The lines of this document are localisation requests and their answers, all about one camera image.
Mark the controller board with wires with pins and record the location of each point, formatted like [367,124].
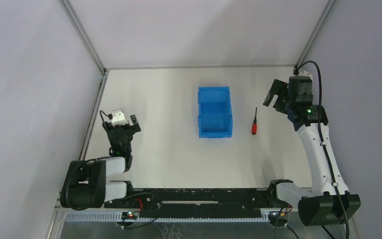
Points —
[282,215]
[133,212]

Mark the aluminium frame profile left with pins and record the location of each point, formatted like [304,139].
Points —
[93,70]

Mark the red handled screwdriver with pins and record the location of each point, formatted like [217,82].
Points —
[254,125]

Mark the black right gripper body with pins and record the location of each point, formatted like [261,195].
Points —
[280,100]

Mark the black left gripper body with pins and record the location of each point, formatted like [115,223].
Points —
[122,128]

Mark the aluminium frame profile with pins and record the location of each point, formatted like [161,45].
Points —
[93,70]
[313,36]

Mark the right controller board with wires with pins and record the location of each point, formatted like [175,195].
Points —
[282,215]

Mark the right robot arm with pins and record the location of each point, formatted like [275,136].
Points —
[329,202]

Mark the aluminium frame profile right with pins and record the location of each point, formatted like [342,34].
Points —
[313,36]

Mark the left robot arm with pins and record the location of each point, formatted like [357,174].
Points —
[87,183]

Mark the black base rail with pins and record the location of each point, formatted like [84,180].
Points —
[196,204]

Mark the blue plastic bin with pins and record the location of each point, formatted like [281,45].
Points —
[215,118]

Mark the left controller board with wires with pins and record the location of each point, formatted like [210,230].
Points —
[133,212]

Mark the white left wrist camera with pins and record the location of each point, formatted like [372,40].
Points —
[118,118]

